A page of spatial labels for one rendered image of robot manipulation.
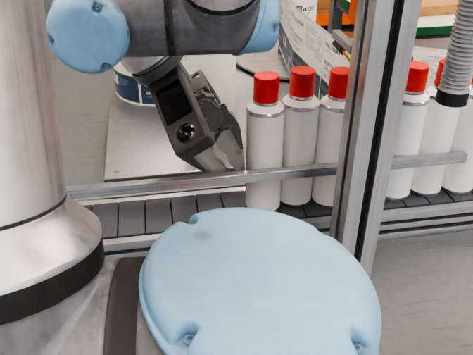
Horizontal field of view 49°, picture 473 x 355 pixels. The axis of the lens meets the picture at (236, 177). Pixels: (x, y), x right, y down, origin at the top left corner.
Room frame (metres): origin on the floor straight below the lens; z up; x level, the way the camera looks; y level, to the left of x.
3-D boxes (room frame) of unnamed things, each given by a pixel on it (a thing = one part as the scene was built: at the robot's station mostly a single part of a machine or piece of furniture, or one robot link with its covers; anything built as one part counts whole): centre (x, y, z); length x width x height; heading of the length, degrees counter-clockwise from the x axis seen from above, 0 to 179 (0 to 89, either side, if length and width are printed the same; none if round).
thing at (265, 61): (1.26, -0.15, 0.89); 0.31 x 0.31 x 0.01
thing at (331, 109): (0.65, -0.14, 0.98); 0.05 x 0.05 x 0.20
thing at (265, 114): (0.63, -0.04, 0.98); 0.05 x 0.05 x 0.20
